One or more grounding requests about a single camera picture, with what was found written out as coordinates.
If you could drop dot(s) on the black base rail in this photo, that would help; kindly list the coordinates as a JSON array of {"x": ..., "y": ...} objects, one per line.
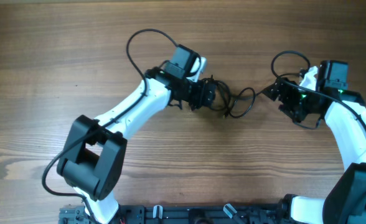
[{"x": 138, "y": 214}]

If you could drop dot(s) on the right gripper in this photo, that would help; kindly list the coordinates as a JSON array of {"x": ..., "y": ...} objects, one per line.
[{"x": 289, "y": 88}]

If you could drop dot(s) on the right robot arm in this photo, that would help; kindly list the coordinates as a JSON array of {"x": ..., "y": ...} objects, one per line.
[{"x": 324, "y": 91}]

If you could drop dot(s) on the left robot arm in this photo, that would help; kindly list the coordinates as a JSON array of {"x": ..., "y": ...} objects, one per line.
[{"x": 93, "y": 155}]

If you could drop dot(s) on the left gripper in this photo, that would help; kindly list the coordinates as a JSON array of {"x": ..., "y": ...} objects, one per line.
[{"x": 198, "y": 98}]

